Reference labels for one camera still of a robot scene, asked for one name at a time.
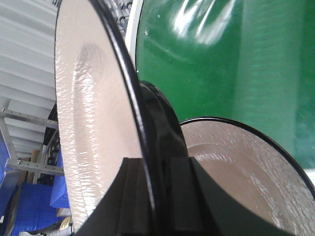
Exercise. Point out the white outer conveyor rim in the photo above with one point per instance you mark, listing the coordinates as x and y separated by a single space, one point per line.
132 29

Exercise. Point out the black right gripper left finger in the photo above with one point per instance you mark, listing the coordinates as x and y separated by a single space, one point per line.
125 208

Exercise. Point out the beige plate black rim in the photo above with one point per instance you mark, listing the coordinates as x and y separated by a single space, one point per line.
253 172
106 114

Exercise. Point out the blue plastic crates below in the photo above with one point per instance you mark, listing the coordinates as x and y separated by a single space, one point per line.
33 211

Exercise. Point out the metal shelf frame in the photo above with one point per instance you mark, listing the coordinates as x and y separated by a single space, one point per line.
23 137

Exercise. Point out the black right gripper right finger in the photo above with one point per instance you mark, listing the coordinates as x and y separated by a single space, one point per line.
197 206

